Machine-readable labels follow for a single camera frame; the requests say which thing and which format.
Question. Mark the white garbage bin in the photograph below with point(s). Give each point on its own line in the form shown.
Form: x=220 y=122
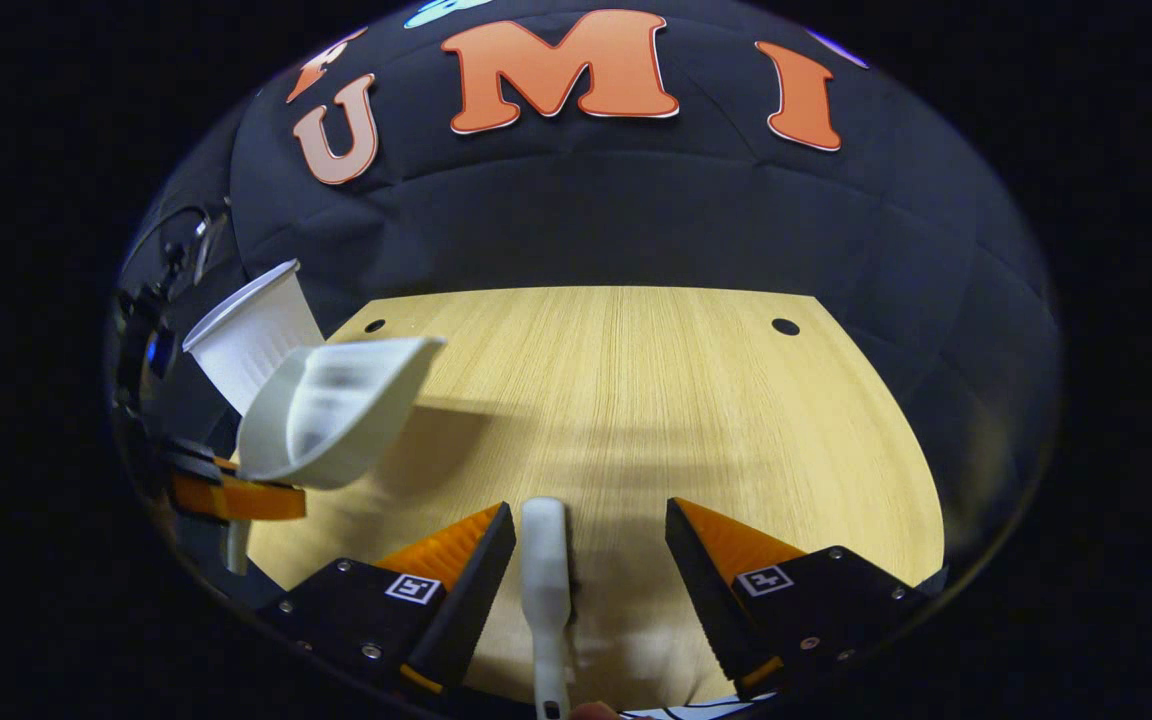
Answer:
x=256 y=340

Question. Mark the grey plastic dustpan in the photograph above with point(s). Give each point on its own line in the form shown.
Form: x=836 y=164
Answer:
x=336 y=420

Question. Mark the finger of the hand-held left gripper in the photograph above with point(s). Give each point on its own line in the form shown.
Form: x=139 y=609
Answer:
x=236 y=500

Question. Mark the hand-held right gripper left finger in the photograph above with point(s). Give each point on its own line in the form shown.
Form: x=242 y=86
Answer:
x=456 y=610

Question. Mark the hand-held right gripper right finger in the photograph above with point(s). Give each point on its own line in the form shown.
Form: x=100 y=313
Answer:
x=706 y=590

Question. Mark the wooden desktop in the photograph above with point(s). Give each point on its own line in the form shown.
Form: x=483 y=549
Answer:
x=656 y=400

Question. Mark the small grey broom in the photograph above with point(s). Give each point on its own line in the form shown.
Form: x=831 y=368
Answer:
x=546 y=580

